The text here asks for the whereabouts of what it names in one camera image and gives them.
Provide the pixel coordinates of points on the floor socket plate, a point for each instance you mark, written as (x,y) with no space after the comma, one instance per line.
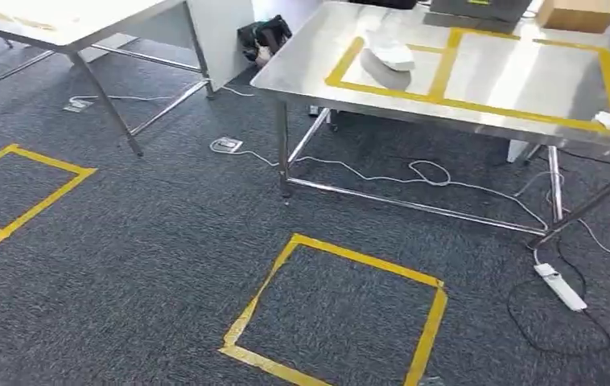
(229,144)
(77,106)

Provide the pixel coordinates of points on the black bag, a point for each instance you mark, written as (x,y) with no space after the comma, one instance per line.
(267,37)

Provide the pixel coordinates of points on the white plastic part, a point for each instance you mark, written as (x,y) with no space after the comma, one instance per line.
(390,52)

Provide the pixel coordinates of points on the yellow floor tape square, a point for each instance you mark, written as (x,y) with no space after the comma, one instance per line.
(433,325)
(44,200)

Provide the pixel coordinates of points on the yellow tape on bench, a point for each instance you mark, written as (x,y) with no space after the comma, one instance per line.
(443,72)

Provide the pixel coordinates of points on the black device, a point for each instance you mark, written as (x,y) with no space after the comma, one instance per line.
(385,3)

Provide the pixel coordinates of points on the white block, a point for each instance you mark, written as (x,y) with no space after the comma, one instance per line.
(517,151)

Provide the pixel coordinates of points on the steel bench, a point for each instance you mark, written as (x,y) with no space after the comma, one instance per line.
(523,74)

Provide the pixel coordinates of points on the grey device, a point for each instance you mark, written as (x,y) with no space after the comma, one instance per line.
(481,9)

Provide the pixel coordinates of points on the white power strip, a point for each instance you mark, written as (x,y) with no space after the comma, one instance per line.
(561,287)

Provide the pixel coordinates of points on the white table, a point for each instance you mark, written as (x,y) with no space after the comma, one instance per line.
(70,21)

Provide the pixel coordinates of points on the cardboard box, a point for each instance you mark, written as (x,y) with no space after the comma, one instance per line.
(577,15)

